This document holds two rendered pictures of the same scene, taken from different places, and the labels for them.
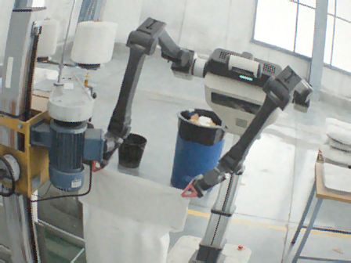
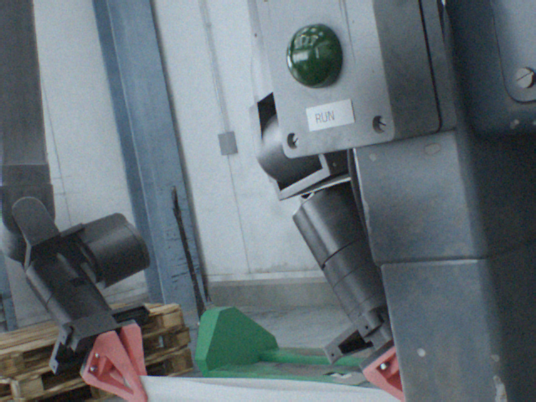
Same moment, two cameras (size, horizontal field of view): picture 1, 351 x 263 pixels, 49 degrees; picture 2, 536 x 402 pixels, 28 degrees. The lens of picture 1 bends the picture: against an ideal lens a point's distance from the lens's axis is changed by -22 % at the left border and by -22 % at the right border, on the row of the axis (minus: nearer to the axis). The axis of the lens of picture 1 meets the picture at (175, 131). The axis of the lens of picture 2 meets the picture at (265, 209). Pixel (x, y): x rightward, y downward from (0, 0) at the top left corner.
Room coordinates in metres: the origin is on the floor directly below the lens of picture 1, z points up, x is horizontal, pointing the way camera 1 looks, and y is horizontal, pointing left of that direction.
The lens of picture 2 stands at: (2.42, 0.69, 1.25)
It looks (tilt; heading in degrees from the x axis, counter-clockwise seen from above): 3 degrees down; 217
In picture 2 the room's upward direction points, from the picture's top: 10 degrees counter-clockwise
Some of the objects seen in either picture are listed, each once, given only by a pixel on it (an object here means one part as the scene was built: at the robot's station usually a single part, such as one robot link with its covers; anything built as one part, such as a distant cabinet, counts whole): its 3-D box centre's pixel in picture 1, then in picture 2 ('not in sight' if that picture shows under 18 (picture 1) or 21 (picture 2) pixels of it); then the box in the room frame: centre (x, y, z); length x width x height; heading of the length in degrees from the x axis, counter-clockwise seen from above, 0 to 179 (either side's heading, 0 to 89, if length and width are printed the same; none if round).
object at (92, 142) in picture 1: (92, 147); not in sight; (1.47, 0.27, 1.25); 0.10 x 0.08 x 0.12; 13
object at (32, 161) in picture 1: (24, 142); not in sight; (1.52, 0.60, 1.18); 0.34 x 0.25 x 0.31; 168
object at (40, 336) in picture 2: not in sight; (65, 337); (-1.86, -4.27, 0.36); 1.20 x 0.82 x 0.14; 164
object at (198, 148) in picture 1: (198, 152); not in sight; (4.00, -0.23, 0.32); 0.51 x 0.48 x 0.65; 168
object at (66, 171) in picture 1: (66, 155); not in sight; (1.44, 0.37, 1.21); 0.15 x 0.15 x 0.25
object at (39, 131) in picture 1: (45, 135); not in sight; (1.43, 0.46, 1.27); 0.12 x 0.09 x 0.09; 168
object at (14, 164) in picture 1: (8, 168); not in sight; (1.34, 0.62, 1.14); 0.11 x 0.06 x 0.11; 78
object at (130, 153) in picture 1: (130, 151); not in sight; (4.23, 0.39, 0.13); 0.30 x 0.30 x 0.26
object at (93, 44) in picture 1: (93, 41); not in sight; (1.59, 0.35, 1.61); 0.17 x 0.17 x 0.17
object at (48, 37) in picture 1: (43, 37); not in sight; (1.64, 0.60, 1.61); 0.15 x 0.14 x 0.17; 78
